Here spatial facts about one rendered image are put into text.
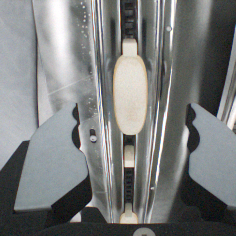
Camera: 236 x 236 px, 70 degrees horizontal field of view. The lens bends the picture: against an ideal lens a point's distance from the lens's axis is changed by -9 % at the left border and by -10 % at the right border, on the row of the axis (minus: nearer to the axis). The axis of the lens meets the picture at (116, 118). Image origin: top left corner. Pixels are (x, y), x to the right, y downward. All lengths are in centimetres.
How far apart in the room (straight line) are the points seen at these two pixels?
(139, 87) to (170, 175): 20
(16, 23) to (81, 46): 10
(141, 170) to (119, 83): 14
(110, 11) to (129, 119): 12
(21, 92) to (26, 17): 10
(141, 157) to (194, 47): 16
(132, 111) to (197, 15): 13
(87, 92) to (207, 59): 15
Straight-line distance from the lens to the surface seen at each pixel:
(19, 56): 26
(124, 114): 21
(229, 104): 19
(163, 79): 19
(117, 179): 30
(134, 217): 38
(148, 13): 19
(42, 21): 19
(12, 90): 29
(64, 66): 19
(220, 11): 25
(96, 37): 18
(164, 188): 37
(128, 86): 19
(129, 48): 17
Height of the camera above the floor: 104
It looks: 59 degrees down
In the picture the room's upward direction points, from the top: 175 degrees counter-clockwise
